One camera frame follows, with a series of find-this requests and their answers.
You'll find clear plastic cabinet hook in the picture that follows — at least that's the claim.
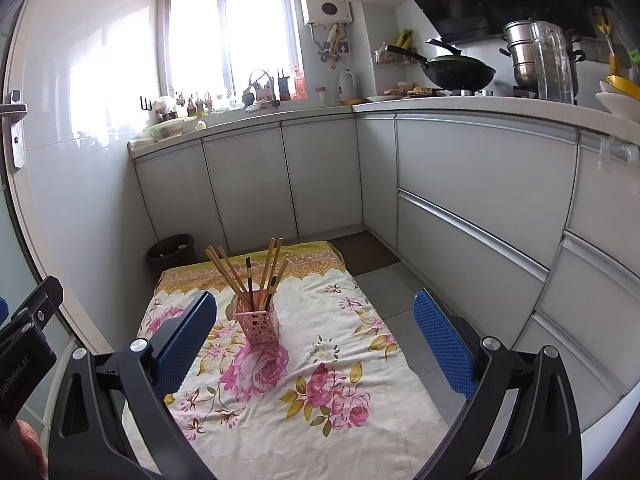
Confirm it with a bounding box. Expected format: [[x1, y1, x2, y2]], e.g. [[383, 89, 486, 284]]
[[597, 135, 640, 171]]

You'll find bundle of wooden chopsticks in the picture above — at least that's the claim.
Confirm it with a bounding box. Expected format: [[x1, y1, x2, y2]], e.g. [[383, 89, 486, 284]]
[[205, 237, 291, 311]]

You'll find metal door handle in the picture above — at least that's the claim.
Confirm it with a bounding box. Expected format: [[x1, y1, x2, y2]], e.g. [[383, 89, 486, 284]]
[[0, 90, 28, 168]]

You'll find pink perforated utensil holder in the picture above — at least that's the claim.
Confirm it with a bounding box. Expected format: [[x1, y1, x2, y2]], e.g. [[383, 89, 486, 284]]
[[232, 287, 280, 347]]

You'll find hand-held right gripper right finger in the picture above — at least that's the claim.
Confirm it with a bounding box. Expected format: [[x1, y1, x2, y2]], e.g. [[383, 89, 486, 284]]
[[412, 287, 583, 480]]

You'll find clear glass jug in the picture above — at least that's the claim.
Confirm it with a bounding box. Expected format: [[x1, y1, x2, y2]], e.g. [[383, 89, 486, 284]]
[[529, 21, 576, 105]]

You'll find utensil basket with handle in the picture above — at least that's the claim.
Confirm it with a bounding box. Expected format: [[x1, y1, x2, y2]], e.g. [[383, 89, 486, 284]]
[[249, 70, 276, 108]]

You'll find pale green bowl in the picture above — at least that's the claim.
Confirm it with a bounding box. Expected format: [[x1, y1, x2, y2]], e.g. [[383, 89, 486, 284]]
[[150, 117, 197, 142]]

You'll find wall spice shelf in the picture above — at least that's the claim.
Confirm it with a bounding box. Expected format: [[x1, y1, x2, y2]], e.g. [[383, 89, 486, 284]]
[[375, 42, 426, 66]]

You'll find floral printed blanket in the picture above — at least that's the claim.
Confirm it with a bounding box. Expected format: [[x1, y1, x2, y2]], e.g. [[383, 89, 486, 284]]
[[122, 240, 451, 480]]

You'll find kitchen window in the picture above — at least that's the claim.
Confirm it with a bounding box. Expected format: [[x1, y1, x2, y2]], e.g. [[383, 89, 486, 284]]
[[160, 0, 303, 103]]

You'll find steel steamer pot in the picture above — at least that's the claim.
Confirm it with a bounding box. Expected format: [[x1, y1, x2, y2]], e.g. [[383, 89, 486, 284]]
[[500, 19, 586, 92]]

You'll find black trash bin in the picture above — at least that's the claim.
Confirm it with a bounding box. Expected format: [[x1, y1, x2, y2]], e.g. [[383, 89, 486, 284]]
[[146, 233, 197, 273]]

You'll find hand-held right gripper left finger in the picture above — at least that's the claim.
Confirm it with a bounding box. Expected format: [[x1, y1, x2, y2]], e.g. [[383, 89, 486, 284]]
[[48, 290, 218, 480]]

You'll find white bowl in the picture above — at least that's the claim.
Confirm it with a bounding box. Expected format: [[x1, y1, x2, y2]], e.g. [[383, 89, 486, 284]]
[[595, 80, 640, 123]]

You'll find black wok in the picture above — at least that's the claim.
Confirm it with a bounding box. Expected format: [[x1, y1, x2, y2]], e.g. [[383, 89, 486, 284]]
[[385, 39, 497, 91]]

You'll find dark floor mat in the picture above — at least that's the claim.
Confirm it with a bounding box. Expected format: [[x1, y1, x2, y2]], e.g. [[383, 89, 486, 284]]
[[330, 230, 401, 276]]

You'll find person's left hand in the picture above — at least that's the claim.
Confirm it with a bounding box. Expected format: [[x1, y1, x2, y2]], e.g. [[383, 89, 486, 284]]
[[15, 420, 49, 480]]

